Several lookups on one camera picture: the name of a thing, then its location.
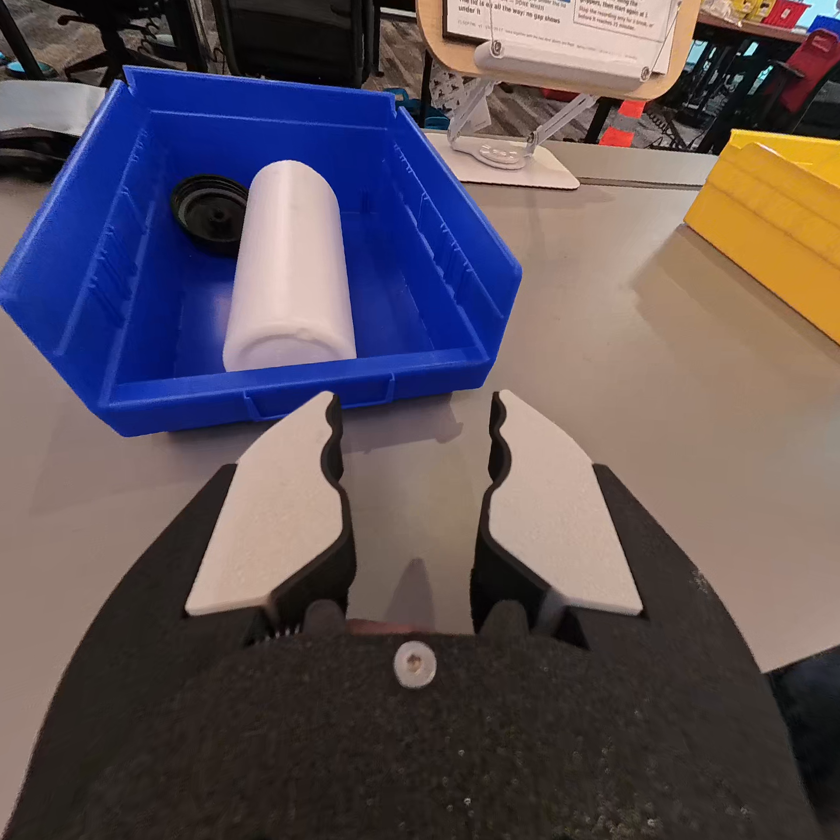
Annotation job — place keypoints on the red chair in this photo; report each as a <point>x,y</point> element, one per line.
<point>814,79</point>

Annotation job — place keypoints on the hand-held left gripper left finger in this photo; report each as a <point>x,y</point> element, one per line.
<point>269,518</point>

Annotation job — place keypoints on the black bottle lid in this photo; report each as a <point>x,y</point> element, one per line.
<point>210,216</point>

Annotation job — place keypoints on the blue plastic bin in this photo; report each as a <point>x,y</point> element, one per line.
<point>407,308</point>

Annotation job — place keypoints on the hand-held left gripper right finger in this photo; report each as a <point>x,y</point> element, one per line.
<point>558,518</point>

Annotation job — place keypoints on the printed instruction sheet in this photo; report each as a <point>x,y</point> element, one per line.
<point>558,19</point>

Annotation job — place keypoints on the wooden instruction board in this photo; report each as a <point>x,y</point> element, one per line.
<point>430,33</point>

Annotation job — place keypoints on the orange traffic cone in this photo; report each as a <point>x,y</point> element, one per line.
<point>620,134</point>

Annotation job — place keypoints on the black office chair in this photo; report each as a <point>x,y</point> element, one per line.
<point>295,33</point>
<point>118,33</point>

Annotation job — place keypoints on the yellow plastic bin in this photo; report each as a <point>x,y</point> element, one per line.
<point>774,216</point>

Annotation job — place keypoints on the white plastic bottle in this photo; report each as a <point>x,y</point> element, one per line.
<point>289,262</point>

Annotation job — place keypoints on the person's dark clothing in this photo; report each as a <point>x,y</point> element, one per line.
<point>814,722</point>

